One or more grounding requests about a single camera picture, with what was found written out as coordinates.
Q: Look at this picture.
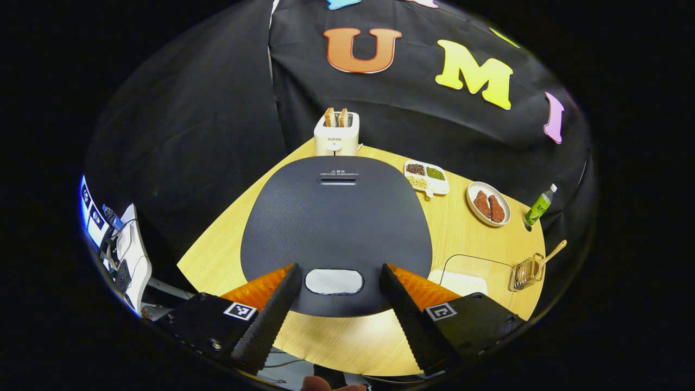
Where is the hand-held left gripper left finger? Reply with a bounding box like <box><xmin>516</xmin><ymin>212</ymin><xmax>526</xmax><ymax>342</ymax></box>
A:
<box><xmin>163</xmin><ymin>263</ymin><xmax>302</xmax><ymax>375</ymax></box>

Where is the computer monitor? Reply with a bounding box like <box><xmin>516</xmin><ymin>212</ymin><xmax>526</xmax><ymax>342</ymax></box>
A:
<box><xmin>80</xmin><ymin>175</ymin><xmax>125</xmax><ymax>256</ymax></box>

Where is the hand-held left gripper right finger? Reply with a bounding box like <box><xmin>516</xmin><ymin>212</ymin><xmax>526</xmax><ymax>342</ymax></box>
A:
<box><xmin>378</xmin><ymin>263</ymin><xmax>526</xmax><ymax>376</ymax></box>

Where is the black and silver rice cooker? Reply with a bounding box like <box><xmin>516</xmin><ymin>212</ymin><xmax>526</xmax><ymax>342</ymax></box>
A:
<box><xmin>240</xmin><ymin>156</ymin><xmax>433</xmax><ymax>318</ymax></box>

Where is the wire chopstick holder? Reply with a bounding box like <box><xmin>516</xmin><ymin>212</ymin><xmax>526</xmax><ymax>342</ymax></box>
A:
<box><xmin>513</xmin><ymin>253</ymin><xmax>545</xmax><ymax>291</ymax></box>

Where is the black keyboard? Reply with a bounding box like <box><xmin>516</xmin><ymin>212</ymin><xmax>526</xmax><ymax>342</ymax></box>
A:
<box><xmin>111</xmin><ymin>260</ymin><xmax>132</xmax><ymax>294</ymax></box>

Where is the green tea bottle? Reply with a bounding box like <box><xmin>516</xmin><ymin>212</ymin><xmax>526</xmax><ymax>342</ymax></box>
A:
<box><xmin>525</xmin><ymin>184</ymin><xmax>558</xmax><ymax>227</ymax></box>

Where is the white side desk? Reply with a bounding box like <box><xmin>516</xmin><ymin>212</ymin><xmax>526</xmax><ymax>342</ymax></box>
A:
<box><xmin>114</xmin><ymin>204</ymin><xmax>193</xmax><ymax>317</ymax></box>

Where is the white toaster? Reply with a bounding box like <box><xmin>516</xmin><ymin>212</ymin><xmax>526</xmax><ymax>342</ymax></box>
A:
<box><xmin>314</xmin><ymin>108</ymin><xmax>361</xmax><ymax>158</ymax></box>

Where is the white divided bean plate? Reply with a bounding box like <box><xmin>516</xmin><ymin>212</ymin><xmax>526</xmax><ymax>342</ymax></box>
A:
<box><xmin>403</xmin><ymin>160</ymin><xmax>450</xmax><ymax>198</ymax></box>

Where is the black backdrop cloth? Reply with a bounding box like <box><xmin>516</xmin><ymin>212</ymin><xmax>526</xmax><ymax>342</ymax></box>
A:
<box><xmin>84</xmin><ymin>0</ymin><xmax>592</xmax><ymax>283</ymax></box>

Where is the white oval plate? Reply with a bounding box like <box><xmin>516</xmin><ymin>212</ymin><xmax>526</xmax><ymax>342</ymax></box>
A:
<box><xmin>466</xmin><ymin>181</ymin><xmax>511</xmax><ymax>227</ymax></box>

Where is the wooden spoon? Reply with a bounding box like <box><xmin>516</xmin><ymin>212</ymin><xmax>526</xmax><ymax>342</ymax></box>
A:
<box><xmin>529</xmin><ymin>239</ymin><xmax>568</xmax><ymax>278</ymax></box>

